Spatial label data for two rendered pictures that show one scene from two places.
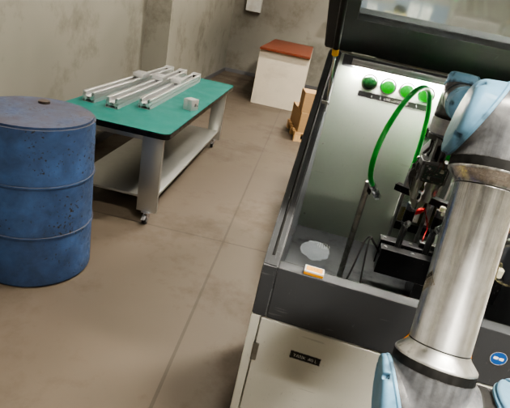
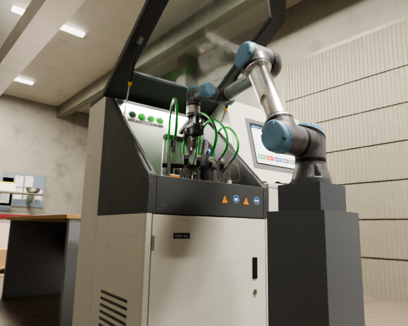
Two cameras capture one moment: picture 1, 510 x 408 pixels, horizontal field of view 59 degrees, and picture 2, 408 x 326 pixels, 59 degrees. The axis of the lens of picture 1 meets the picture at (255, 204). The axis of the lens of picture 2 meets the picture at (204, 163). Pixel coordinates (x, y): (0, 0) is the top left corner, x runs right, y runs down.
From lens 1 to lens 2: 1.17 m
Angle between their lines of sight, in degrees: 55
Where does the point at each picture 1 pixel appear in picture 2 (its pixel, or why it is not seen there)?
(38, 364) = not seen: outside the picture
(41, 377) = not seen: outside the picture
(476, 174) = (259, 63)
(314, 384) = (190, 253)
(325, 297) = (184, 188)
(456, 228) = (263, 79)
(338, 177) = not seen: hidden behind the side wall
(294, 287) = (167, 186)
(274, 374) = (167, 257)
